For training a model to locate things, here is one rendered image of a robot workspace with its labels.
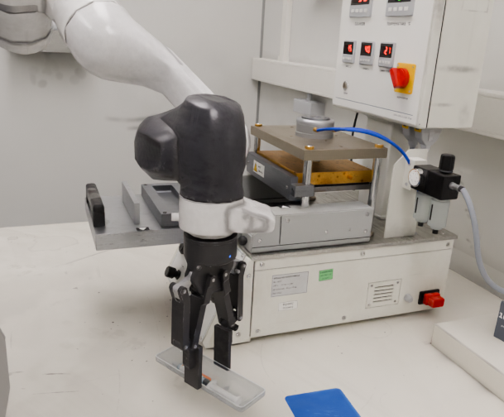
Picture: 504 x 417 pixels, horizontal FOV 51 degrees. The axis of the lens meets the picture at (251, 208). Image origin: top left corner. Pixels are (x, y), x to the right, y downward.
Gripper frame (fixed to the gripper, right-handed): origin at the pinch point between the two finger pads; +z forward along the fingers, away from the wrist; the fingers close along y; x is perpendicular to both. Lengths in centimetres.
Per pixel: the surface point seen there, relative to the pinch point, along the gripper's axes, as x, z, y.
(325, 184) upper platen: -4.2, -19.8, -36.0
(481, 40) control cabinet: 14, -48, -56
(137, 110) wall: -144, -14, -101
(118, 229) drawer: -23.8, -13.8, -1.8
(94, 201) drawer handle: -29.1, -17.8, -0.8
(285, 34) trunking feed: -91, -49, -136
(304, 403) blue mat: 10.8, 8.6, -11.0
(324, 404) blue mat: 13.2, 8.6, -13.0
